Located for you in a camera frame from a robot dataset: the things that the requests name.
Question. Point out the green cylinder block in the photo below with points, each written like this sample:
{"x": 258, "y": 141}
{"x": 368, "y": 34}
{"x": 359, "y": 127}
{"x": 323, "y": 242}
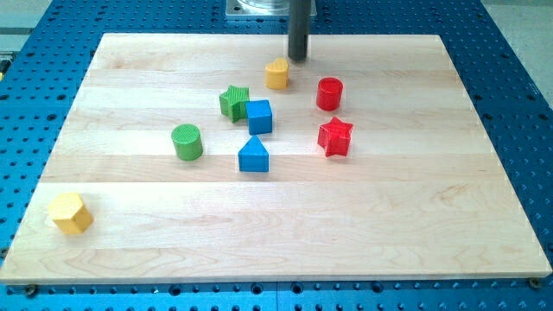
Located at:
{"x": 187, "y": 142}

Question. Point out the blue cube block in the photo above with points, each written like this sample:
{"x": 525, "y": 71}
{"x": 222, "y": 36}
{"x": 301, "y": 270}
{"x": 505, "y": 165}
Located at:
{"x": 259, "y": 114}

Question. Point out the green star block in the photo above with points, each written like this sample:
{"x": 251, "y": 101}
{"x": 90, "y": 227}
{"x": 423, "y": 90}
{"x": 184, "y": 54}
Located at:
{"x": 232, "y": 102}

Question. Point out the yellow heart block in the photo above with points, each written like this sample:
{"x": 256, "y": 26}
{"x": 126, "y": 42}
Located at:
{"x": 277, "y": 74}

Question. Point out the blue triangle block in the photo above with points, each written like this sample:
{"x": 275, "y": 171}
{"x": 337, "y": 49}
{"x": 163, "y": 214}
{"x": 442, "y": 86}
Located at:
{"x": 254, "y": 157}

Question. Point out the red cylinder block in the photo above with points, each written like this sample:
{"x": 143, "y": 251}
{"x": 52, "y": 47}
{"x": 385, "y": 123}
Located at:
{"x": 329, "y": 91}

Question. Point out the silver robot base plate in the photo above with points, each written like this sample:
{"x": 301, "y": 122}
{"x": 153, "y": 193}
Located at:
{"x": 246, "y": 9}

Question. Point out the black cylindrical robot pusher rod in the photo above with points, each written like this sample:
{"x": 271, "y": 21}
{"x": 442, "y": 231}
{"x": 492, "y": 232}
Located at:
{"x": 298, "y": 29}

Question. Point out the yellow hexagon block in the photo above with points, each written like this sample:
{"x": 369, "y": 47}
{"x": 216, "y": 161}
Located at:
{"x": 68, "y": 211}

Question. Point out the red star block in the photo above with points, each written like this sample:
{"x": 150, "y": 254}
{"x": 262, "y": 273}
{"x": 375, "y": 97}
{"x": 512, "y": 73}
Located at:
{"x": 335, "y": 137}

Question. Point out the light wooden board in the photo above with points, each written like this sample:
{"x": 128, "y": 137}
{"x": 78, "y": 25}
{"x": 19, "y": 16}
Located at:
{"x": 421, "y": 193}

